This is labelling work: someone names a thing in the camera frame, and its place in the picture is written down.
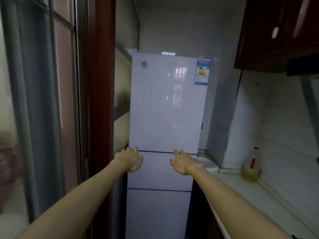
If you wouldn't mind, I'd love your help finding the person's left forearm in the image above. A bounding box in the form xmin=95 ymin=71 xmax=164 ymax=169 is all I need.
xmin=15 ymin=160 xmax=129 ymax=239

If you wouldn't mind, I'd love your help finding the blue energy label sticker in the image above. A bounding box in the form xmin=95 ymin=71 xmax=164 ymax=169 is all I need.
xmin=194 ymin=60 xmax=211 ymax=85

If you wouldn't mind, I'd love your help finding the person's right hand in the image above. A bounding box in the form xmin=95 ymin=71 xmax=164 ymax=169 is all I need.
xmin=170 ymin=149 xmax=204 ymax=176

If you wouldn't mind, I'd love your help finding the red-brown wooden door frame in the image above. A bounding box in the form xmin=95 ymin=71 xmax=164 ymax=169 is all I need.
xmin=75 ymin=0 xmax=117 ymax=239

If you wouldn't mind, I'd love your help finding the dark base cabinet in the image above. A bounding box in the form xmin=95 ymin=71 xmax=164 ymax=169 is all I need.
xmin=185 ymin=180 xmax=226 ymax=239

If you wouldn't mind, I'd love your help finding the person's left hand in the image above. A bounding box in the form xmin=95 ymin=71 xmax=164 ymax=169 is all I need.
xmin=114 ymin=146 xmax=144 ymax=173

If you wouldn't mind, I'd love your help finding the white refrigerator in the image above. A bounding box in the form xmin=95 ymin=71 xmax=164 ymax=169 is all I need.
xmin=124 ymin=48 xmax=212 ymax=239

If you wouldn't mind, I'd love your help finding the yellow cooking oil bottle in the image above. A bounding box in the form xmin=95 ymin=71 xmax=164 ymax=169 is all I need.
xmin=241 ymin=147 xmax=261 ymax=184

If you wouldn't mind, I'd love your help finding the white freezer drawer front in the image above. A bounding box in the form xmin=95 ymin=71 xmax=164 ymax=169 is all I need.
xmin=125 ymin=188 xmax=192 ymax=239

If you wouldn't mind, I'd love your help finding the person's right forearm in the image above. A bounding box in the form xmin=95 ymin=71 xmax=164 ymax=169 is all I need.
xmin=191 ymin=164 xmax=295 ymax=239

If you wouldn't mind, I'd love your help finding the short white refrigerator drawer front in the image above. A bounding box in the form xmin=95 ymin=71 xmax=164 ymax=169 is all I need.
xmin=127 ymin=150 xmax=198 ymax=192

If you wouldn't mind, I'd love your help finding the large white refrigerator door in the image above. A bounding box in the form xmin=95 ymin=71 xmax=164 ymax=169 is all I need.
xmin=129 ymin=52 xmax=212 ymax=155

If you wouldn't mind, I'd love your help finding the dark red wall cabinet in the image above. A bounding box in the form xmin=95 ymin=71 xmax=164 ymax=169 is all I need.
xmin=233 ymin=0 xmax=319 ymax=73

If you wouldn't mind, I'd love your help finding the grey framed glass sliding door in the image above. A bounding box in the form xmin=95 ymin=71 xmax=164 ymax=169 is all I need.
xmin=0 ymin=0 xmax=84 ymax=239

